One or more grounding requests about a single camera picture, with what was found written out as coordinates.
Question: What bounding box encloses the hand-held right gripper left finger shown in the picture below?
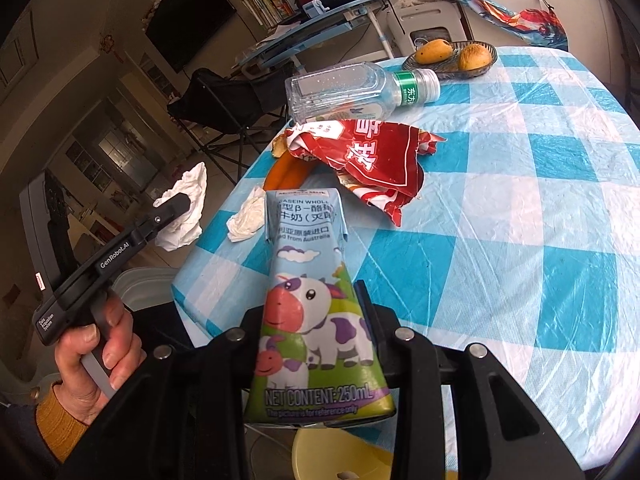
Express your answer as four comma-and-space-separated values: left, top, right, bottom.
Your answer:
60, 327, 261, 480

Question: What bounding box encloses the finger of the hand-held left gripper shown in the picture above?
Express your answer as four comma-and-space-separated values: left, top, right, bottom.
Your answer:
131, 192, 192, 246

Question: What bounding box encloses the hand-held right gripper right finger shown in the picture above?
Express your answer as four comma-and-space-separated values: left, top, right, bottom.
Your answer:
352, 280, 586, 480

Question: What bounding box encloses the white tissue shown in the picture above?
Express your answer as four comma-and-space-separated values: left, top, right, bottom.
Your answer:
226, 186, 267, 243
154, 162, 208, 251

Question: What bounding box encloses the cow print milk carton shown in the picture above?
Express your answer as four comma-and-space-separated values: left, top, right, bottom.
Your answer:
243, 187, 398, 428

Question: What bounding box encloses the pale grey waste bin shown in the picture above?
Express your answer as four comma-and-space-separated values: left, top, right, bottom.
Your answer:
107, 266, 176, 311

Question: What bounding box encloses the clear plastic bottle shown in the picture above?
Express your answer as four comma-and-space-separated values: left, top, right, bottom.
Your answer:
285, 60, 441, 125

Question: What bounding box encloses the person's left forearm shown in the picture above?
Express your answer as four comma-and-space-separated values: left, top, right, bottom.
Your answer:
0, 382, 108, 480

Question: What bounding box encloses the person's left hand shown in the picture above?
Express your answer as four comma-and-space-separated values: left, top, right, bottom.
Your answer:
54, 292, 148, 426

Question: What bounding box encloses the black folding chair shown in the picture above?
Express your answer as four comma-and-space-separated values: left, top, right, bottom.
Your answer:
166, 67, 296, 186

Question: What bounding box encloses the small curled orange peel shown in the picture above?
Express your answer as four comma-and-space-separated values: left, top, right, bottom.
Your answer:
263, 135, 321, 192

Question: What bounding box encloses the yellow plastic stool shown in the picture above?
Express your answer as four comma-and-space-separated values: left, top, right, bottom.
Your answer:
291, 422, 401, 480

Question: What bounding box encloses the red snack wrapper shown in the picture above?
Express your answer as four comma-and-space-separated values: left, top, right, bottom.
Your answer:
272, 119, 448, 228

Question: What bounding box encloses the blue white checked tablecloth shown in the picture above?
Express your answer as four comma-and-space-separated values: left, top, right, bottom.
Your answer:
170, 46, 640, 461

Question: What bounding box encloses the black television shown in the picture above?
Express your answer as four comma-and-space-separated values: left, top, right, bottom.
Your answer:
145, 0, 237, 73

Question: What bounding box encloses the row of books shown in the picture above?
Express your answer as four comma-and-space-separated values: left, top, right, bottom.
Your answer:
242, 0, 301, 31

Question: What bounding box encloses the blue study desk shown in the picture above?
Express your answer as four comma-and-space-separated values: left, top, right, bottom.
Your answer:
235, 0, 396, 78

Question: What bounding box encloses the oval fruit basket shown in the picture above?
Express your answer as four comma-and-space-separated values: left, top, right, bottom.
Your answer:
401, 40, 498, 80

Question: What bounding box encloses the yellow mango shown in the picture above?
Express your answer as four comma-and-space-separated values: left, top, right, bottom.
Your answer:
415, 38, 453, 65

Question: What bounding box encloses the round orange fruit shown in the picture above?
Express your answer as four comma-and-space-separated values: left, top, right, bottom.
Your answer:
458, 43, 493, 71

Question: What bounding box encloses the white stool cabinet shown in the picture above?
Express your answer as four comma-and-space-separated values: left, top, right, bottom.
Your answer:
387, 1, 468, 58

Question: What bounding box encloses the colourful printed cloth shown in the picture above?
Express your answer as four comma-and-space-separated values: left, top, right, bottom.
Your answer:
431, 0, 571, 52

